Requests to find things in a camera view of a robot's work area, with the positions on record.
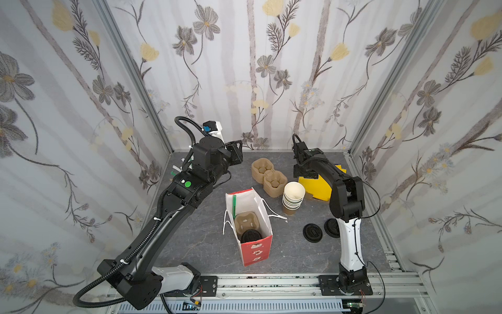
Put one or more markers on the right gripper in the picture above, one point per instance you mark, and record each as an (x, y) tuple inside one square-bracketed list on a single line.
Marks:
[(304, 170)]

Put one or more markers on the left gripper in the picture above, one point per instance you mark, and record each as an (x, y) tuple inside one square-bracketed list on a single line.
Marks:
[(235, 151)]

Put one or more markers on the green straw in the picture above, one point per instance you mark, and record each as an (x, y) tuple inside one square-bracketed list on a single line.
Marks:
[(234, 203)]

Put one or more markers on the red white paper bag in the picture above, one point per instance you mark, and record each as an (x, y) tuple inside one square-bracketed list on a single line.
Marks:
[(250, 200)]

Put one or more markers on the black cup lid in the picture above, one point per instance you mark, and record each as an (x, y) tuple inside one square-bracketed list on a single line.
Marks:
[(251, 235)]

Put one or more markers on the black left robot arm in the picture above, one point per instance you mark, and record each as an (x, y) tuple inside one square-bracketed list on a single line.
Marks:
[(131, 277)]

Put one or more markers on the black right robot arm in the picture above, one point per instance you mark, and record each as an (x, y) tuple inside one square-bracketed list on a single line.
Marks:
[(346, 204)]

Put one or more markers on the yellow napkin stack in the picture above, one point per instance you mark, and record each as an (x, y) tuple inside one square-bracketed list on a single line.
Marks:
[(318, 188)]

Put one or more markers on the stack of paper cups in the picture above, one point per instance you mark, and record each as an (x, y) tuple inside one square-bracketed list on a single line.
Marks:
[(293, 197)]

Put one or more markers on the brown pulp cup carrier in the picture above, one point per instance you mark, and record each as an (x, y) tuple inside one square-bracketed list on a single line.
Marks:
[(272, 180)]

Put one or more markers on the single black lid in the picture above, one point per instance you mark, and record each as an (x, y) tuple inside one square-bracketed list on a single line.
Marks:
[(312, 233)]

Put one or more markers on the stack of black lids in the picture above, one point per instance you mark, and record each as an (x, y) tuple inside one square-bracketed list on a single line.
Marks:
[(331, 228)]

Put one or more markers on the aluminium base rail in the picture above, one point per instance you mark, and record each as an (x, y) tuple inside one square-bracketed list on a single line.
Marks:
[(396, 292)]

